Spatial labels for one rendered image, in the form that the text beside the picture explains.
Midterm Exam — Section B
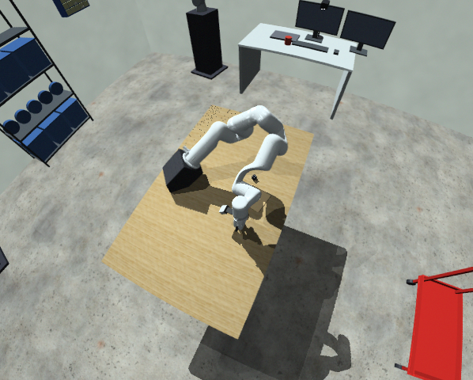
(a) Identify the brown mat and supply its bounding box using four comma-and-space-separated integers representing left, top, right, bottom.
250, 184, 271, 213

